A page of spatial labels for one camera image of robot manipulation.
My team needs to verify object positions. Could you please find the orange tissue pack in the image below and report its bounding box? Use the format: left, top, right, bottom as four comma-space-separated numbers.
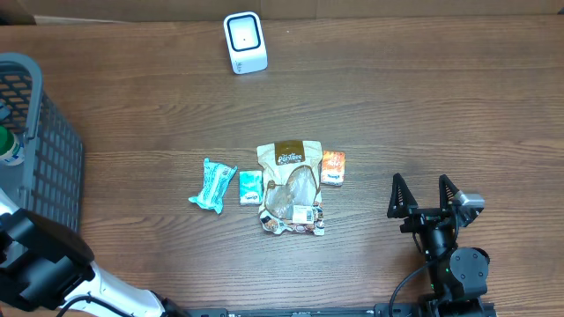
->
321, 151, 345, 186

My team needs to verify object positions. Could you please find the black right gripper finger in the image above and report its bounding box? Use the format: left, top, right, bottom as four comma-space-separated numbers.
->
387, 173, 419, 218
439, 174, 459, 210

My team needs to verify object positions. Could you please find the brown snack pouch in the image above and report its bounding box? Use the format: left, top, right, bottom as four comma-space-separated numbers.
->
256, 140, 325, 236

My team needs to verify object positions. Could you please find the white barcode scanner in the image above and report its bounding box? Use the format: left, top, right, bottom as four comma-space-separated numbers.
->
223, 11, 268, 75

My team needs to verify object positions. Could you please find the teal tissue pack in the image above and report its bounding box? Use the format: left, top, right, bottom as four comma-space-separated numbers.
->
239, 170, 263, 205

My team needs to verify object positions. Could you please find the grey plastic basket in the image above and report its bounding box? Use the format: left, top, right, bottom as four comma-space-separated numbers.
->
1, 53, 85, 232

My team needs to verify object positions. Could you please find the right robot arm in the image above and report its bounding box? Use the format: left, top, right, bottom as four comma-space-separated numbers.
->
387, 173, 496, 316

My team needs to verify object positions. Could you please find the teal snack bar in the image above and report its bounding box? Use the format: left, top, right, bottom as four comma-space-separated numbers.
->
189, 158, 238, 215

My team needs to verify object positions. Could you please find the green capped bottle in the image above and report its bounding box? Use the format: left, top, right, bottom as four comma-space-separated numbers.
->
0, 126, 25, 166

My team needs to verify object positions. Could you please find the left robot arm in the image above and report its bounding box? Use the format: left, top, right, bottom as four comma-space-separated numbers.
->
1, 193, 187, 317

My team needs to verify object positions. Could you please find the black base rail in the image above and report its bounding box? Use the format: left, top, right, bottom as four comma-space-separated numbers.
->
185, 303, 497, 317

